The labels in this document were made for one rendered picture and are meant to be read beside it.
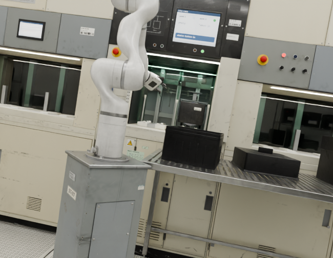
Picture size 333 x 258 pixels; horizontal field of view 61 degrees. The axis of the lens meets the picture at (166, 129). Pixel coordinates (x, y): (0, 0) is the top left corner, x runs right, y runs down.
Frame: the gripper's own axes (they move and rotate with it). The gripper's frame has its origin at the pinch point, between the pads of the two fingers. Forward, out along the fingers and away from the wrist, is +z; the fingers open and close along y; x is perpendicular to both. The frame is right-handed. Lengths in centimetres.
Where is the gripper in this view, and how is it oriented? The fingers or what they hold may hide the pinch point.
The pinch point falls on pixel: (161, 87)
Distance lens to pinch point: 189.7
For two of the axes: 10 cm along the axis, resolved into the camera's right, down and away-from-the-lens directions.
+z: 6.3, 3.4, 7.0
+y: 7.4, -5.2, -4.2
